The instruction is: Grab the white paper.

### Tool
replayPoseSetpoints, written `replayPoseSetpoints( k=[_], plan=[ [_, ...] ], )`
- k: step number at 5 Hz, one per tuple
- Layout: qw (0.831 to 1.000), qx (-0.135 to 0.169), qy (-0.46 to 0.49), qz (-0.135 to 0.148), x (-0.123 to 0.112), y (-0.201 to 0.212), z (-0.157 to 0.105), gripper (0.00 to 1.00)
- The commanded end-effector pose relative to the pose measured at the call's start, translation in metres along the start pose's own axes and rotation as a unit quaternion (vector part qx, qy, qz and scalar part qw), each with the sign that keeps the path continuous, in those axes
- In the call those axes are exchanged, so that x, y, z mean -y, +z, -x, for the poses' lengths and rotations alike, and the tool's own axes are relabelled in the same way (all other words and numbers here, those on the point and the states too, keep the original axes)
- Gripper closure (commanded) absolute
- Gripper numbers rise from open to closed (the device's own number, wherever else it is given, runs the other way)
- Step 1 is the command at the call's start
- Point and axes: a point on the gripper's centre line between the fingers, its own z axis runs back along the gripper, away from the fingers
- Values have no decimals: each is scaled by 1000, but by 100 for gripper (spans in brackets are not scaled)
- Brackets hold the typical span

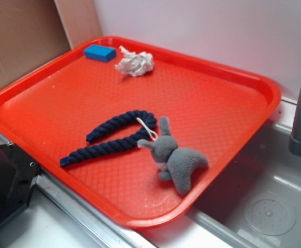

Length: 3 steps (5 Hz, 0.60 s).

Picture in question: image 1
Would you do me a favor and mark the brown cardboard panel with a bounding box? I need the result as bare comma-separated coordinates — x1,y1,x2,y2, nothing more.
0,1,102,89

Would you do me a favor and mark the grey toy sink basin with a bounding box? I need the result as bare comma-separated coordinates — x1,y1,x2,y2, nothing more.
146,122,301,247

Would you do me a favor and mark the red plastic tray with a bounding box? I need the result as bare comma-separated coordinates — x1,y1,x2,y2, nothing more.
0,37,281,229

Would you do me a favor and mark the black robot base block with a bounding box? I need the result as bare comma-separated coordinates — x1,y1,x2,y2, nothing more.
0,144,39,229

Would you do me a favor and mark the round sink drain cover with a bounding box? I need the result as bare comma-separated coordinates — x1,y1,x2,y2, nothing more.
244,194,296,236

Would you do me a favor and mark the crumpled white paper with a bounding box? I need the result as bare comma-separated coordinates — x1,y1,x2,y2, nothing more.
115,45,155,77

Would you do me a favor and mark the grey plush bunny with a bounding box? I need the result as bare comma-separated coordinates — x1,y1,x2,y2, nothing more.
137,116,208,196

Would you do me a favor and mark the blue rectangular block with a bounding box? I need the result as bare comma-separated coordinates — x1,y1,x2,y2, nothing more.
84,44,117,62

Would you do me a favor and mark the dark blue twisted rope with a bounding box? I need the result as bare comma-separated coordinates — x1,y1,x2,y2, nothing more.
59,110,158,168

